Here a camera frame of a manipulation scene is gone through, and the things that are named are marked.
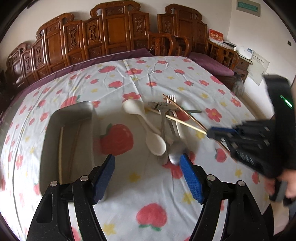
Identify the wooden side table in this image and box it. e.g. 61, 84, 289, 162
233, 55, 253, 82

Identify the carved wooden armchair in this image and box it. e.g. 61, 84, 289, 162
148, 4, 239, 70

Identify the chopstick inside box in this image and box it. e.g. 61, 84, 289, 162
58, 126, 64, 184

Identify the purple seat cushion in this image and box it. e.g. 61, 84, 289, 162
189, 52, 234, 77

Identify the small steel spoon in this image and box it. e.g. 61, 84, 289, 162
147, 101, 202, 113

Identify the stainless steel spoon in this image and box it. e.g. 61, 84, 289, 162
168, 119, 188, 166

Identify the floral white tablecloth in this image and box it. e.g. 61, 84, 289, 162
1, 57, 254, 240

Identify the light wooden chopstick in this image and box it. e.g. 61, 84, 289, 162
144, 108, 207, 135

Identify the white router box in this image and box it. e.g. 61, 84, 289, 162
238, 46, 254, 60

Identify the cream plastic spoon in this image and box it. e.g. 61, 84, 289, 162
122, 99, 161, 136
145, 130, 166, 156

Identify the brown wooden chopstick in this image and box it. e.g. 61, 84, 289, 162
162, 94, 208, 135

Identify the grey rectangular utensil box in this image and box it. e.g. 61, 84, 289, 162
39, 101, 105, 194

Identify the stainless steel fork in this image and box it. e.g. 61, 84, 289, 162
158, 108, 168, 165

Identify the person's right hand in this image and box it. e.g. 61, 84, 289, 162
264, 169, 296, 199

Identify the carved wooden long bench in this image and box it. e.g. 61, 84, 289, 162
5, 1, 150, 92

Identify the cream plastic fork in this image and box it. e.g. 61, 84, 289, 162
167, 94, 186, 143

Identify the red calendar card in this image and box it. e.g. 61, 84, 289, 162
208, 28, 224, 44

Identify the purple bench cushion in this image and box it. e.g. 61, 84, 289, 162
9, 48, 153, 108

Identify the green wall sign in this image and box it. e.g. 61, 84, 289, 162
236, 0, 261, 18

